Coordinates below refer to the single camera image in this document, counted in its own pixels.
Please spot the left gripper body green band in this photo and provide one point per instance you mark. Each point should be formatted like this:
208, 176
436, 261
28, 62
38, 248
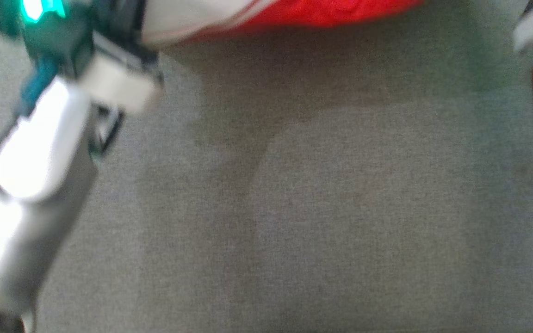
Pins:
63, 32

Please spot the red and white garment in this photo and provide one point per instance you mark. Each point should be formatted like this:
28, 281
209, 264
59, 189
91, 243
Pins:
317, 11

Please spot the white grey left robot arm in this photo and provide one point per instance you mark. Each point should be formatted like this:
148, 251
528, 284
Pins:
30, 185

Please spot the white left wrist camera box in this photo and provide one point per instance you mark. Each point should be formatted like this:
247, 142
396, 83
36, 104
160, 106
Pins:
118, 83

